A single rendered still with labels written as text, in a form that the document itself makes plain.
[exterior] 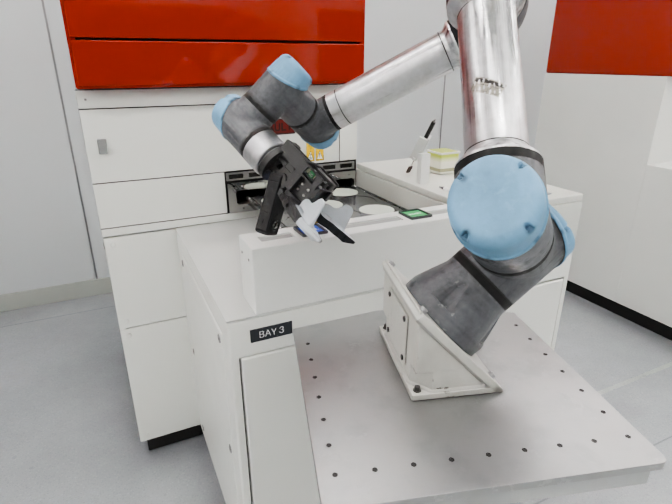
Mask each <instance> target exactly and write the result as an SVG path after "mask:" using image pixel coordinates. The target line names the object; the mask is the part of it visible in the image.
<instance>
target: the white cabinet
mask: <svg viewBox="0 0 672 504"><path fill-rule="evenodd" d="M176 234H177V242H178V250H179V258H180V266H181V273H182V281H183V289H184V297H185V305H186V313H187V321H188V329H189V337H190V345H191V353H192V361H193V368H194V376H195V384H196V392H197V400H198V408H199V416H200V424H201V428H202V431H203V434H204V437H205V440H206V443H207V446H208V449H209V453H210V456H211V459H212V462H213V465H214V468H215V471H216V474H217V478H218V481H219V484H220V487H221V490H222V493H223V496H224V499H225V503H226V504H320V498H319V491H318V485H317V479H316V473H315V467H314V460H313V454H312V448H311V442H310V435H309V429H308V423H307V417H306V411H305V404H304V398H303V392H302V386H301V379H300V373H299V367H298V361H297V355H296V348H295V342H294V336H293V329H295V328H299V327H304V326H308V325H313V324H318V323H322V322H327V321H331V320H336V319H340V318H345V317H349V316H354V315H358V314H363V313H368V312H372V311H377V310H383V300H384V289H381V290H376V291H372V292H367V293H363V294H358V295H354V296H349V297H345V298H340V299H336V300H331V301H326V302H322V303H317V304H313V305H308V306H304V307H299V308H295V309H290V310H285V311H281V312H276V313H272V314H267V315H263V316H258V317H254V318H249V319H245V320H240V321H235V322H231V323H226V322H225V320H224V318H223V317H222V315H221V313H220V311H219V309H218V307H217V305H216V304H215V302H214V300H213V298H212V296H211V294H210V292H209V291H208V289H207V287H206V285H205V283H204V281H203V280H202V278H201V276H200V274H199V272H198V270H197V268H196V267H195V265H194V263H193V261H192V259H191V257H190V255H189V254H188V252H187V250H186V248H185V246H184V244H183V243H182V241H181V239H180V237H179V235H178V233H177V231H176ZM572 253H573V251H572ZM572 253H571V254H570V255H569V256H568V257H567V258H566V260H565V261H564V262H563V263H562V264H561V265H560V266H558V267H556V268H554V269H553V270H552V271H551V272H550V273H549V274H548V275H546V276H545V277H544V278H543V279H542V280H541V281H540V282H538V283H537V284H536V285H535V286H534V287H533V288H532V289H530V290H529V291H528V292H527V293H526V294H525V295H524V296H522V297H521V298H520V299H519V300H518V301H517V302H515V303H514V304H513V305H512V306H511V307H510V308H509V309H507V310H506V311H505V312H511V313H515V314H516V315H517V316H518V317H519V318H520V319H521V320H522V321H523V322H525V323H526V324H527V325H528V326H529V327H530V328H531V329H532V330H533V331H534V332H535V333H536V334H537V335H538V336H539V337H540V338H541V339H542V340H543V341H544V342H545V343H547V344H548V345H549V346H550V347H551V348H552V349H553V350H554V348H555V342H556V337H557V332H558V327H559V322H560V316H561V311H562V306H563V301H564V295H565V290H566V285H567V280H568V274H569V269H570V264H571V259H572Z"/></svg>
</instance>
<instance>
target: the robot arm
mask: <svg viewBox="0 0 672 504"><path fill-rule="evenodd" d="M528 5H529V0H446V10H447V17H448V20H447V21H446V22H445V23H444V26H443V28H442V30H441V31H439V32H437V33H436V34H434V35H432V36H430V37H428V38H427V39H425V40H423V41H421V42H419V43H418V44H416V45H414V46H412V47H410V48H409V49H407V50H405V51H403V52H401V53H400V54H398V55H396V56H394V57H392V58H391V59H389V60H387V61H385V62H383V63H382V64H380V65H378V66H376V67H374V68H372V69H371V70H369V71H367V72H365V73H363V74H362V75H360V76H358V77H356V78H354V79H353V80H351V81H349V82H347V83H345V84H344V85H342V86H340V87H338V88H336V89H335V90H333V91H331V92H329V93H327V94H325V95H324V96H322V97H320V98H318V99H315V98H314V97H313V95H312V94H311V93H310V92H309V91H308V87H309V86H310V85H311V84H312V78H311V77H310V75H309V74H308V73H307V72H306V71H305V70H304V68H303V67H302V66H301V65H300V64H299V63H298V62H297V61H296V60H295V59H294V58H293V57H291V56H290V55H288V54H283V55H281V56H280V57H279V58H278V59H276V60H275V61H274V62H273V63H272V64H271V65H270V66H269V67H268V68H267V70H266V71H265V72H264V74H263V75H262V76H261V77H260V78H259V79H258V80H257V81H256V82H255V83H254V85H253V86H252V87H251V88H250V89H249V90H248V91H247V92H246V93H245V94H244V95H243V96H242V97H240V96H239V95H236V94H229V95H226V96H225V98H221V99H220V100H219V101H218V102H217V103H216V104H215V106H214V108H213V110H212V121H213V123H214V125H215V126H216V127H217V129H218V130H219V131H220V132H221V134H222V136H223V137H224V139H226V140H227V141H228V142H229V143H230V144H231V145H232V146H233V147H234V148H235V149H236V150H237V152H238V153H239V154H240V155H241V156H242V157H243V158H244V160H245V161H246V162H247V163H248V164H249V165H250V166H251V167H252V168H253V169H254V171H255V172H256V173H257V174H260V176H261V177H262V178H263V179H264V180H267V181H268V184H267V187H266V191H265V195H264V198H263V202H262V206H261V209H260V213H259V217H258V220H257V224H256V228H255V230H256V232H258V233H261V234H263V235H272V236H274V235H277V233H278V230H279V226H280V223H281V219H282V216H283V212H284V209H285V210H286V212H287V213H288V214H289V216H290V217H291V218H292V220H293V221H294V222H295V223H296V224H297V225H298V227H299V228H300V229H301V230H302V231H303V232H304V233H305V234H306V235H307V236H308V238H309V239H310V240H311V241H315V242H318V243H321V242H322V239H321V237H320V235H319V234H318V232H317V231H316V230H315V228H314V224H315V222H316V221H317V222H318V223H319V224H320V225H321V226H323V227H325V228H326V229H328V230H329V231H330V232H331V233H332V234H333V235H335V236H336V237H337V238H338V239H340V240H341V241H342V242H344V243H350V244H354V243H355V241H354V240H353V239H352V237H351V236H350V235H349V234H348V233H347V232H346V231H345V228H346V226H347V224H348V222H349V220H350V218H351V216H352V214H353V208H352V207H351V206H349V205H344V206H341V207H339V208H334V207H332V206H331V205H330V204H328V203H325V202H327V201H328V200H329V198H330V197H331V196H332V195H333V192H334V191H335V189H336V188H337V187H338V186H339V184H338V183H337V182H336V181H335V180H334V179H333V178H332V177H331V176H330V175H329V174H328V173H327V172H326V171H325V170H324V169H323V167H322V166H320V165H317V164H316V163H314V162H312V161H311V160H310V159H309V158H308V157H307V156H306V155H305V154H304V153H303V152H302V151H301V150H300V149H301V147H300V146H299V145H298V144H297V143H293V142H292V141H290V140H288V139H287V140H286V141H285V143H284V142H283V141H282V140H281V139H280V138H279V137H278V136H277V135H276V133H275V132H274V131H273V130H272V129H271V128H270V127H271V126H272V125H273V124H275V123H276V121H277V120H278V119H279V118H281V119H282V120H283V121H284V122H286V123H287V124H288V125H289V126H290V127H291V128H292V129H293V130H294V131H295V132H296V133H297V134H298V135H299V136H300V137H301V139H302V140H303V141H305V142H306V143H308V144H309V145H310V146H312V147H314V148H316V149H326V148H328V147H330V146H331V145H332V144H333V143H334V142H335V141H336V140H337V138H338V136H339V130H340V129H342V128H344V127H346V126H348V125H350V124H352V123H354V122H356V121H358V120H360V119H362V118H363V117H365V116H367V115H369V114H371V113H373V112H375V111H377V110H379V109H381V108H383V107H385V106H387V105H389V104H391V103H393V102H394V101H396V100H398V99H400V98H402V97H404V96H406V95H408V94H410V93H412V92H414V91H416V90H418V89H420V88H422V87H424V86H425V85H427V84H429V83H431V82H433V81H435V80H437V79H439V78H441V77H443V76H445V75H447V74H449V73H451V72H453V71H455V70H456V69H460V84H461V103H462V122H463V141H464V155H463V156H462V157H461V158H460V159H459V160H458V161H457V162H456V164H455V166H454V181H453V183H452V185H451V187H450V190H449V193H448V198H447V212H448V217H449V221H450V224H451V227H452V230H453V232H454V234H455V235H456V237H457V238H458V240H459V241H460V242H461V244H462V245H463V247H462V248H461V249H460V250H459V251H458V252H457V253H456V254H455V255H453V256H452V257H451V258H450V259H449V260H447V261H446V262H444V263H441V264H439V265H437V266H435V267H433V268H431V269H429V270H426V271H424V272H422V273H420V274H418V275H416V276H414V277H413V278H412V279H411V280H410V281H409V282H408V283H407V284H406V287H407V289H408V290H409V292H410V293H411V295H412V296H413V297H414V299H415V300H416V301H417V302H418V304H419V305H420V306H422V305H423V306H424V307H425V308H426V309H427V310H428V312H427V314H428V315H429V316H430V318H431V319H432V320H433V321H434V322H435V323H436V324H437V325H438V326H439V327H440V328H441V329H442V330H443V332H444V333H445V334H446V335H447V336H448V337H449V338H450V339H451V340H452V341H453V342H454V343H455V344H457V345H458V346H459V347H460V348H461V349H462V350H463V351H464V352H465V353H467V354H468V355H470V356H473V355H474V354H475V353H476V352H477V351H479V350H480V349H481V348H482V347H483V345H484V344H483V343H484V342H485V340H486V339H487V337H488V336H489V334H490V333H491V331H492V329H493V328H494V326H495V324H496V323H497V321H498V319H499V318H500V316H501V315H502V314H503V313H504V312H505V311H506V310H507V309H509V308H510V307H511V306H512V305H513V304H514V303H515V302H517V301H518V300H519V299H520V298H521V297H522V296H524V295H525V294H526V293H527V292H528V291H529V290H530V289H532V288H533V287H534V286H535V285H536V284H537V283H538V282H540V281H541V280H542V279H543V278H544V277H545V276H546V275H548V274H549V273H550V272H551V271H552V270H553V269H554V268H556V267H558V266H560V265H561V264H562V263H563V262H564V261H565V260H566V258H567V257H568V256H569V255H570V254H571V253H572V251H573V250H574V247H575V238H574V235H573V232H572V230H571V228H569V227H568V226H567V222H566V221H565V219H564V218H563V217H562V216H561V214H560V213H559V212H558V211H557V210H556V209H555V208H554V207H553V206H551V205H550V204H549V200H548V193H547V184H546V175H545V167H544V159H543V156H542V154H541V153H540V152H539V151H538V150H536V149H534V148H533V147H531V146H530V144H529V134H528V124H527V114H526V104H525V93H524V83H523V73H522V63H521V53H520V43H519V33H518V30H519V28H520V27H521V25H522V23H523V21H524V19H525V16H526V14H527V10H528ZM315 166H316V167H315ZM314 167H315V169H313V168H314Z"/></svg>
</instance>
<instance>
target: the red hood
mask: <svg viewBox="0 0 672 504"><path fill-rule="evenodd" d="M59 1H60V6H61V11H62V17H63V22H64V28H65V33H66V38H67V44H68V49H69V55H70V60H71V65H72V71H73V76H74V82H75V87H76V88H77V89H115V88H161V87H206V86H251V85H254V83H255V82H256V81H257V80H258V79H259V78H260V77H261V76H262V75H263V74H264V72H265V71H266V70H267V68H268V67H269V66H270V65H271V64H272V63H273V62H274V61H275V60H276V59H278V58H279V57H280V56H281V55H283V54H288V55H290V56H291V57H293V58H294V59H295V60H296V61H297V62H298V63H299V64H300V65H301V66H302V67H303V68H304V70H305V71H306V72H307V73H308V74H309V75H310V77H311V78H312V84H341V83H347V82H349V81H351V80H353V79H354V78H356V77H358V76H360V75H362V74H363V73H364V40H365V0H59Z"/></svg>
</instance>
